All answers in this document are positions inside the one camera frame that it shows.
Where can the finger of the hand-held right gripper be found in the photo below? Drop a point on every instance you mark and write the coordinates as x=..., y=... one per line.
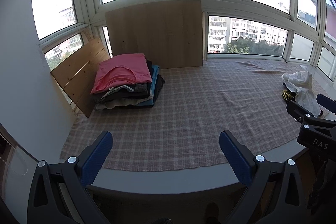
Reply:
x=295, y=109
x=326, y=102

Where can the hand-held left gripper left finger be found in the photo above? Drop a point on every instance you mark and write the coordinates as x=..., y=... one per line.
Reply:
x=97, y=158

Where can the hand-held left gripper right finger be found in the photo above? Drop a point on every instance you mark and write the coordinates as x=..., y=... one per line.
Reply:
x=236, y=158

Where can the white button shirt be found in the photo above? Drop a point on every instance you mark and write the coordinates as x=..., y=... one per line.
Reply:
x=302, y=92

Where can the stack of folded clothes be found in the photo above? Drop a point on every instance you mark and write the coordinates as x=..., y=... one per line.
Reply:
x=123, y=74

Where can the pink plaid blanket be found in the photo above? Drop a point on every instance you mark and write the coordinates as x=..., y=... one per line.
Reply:
x=183, y=108

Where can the green trees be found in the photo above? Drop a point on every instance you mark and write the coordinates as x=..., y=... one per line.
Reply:
x=252, y=47

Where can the pine plank board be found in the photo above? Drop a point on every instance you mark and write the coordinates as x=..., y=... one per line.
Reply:
x=78, y=71

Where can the apartment buildings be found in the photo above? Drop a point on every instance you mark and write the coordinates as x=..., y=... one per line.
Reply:
x=236, y=27

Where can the large plywood board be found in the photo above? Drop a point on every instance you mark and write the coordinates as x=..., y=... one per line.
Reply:
x=157, y=35

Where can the white window frame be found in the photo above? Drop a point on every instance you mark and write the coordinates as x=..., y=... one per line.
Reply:
x=202, y=3

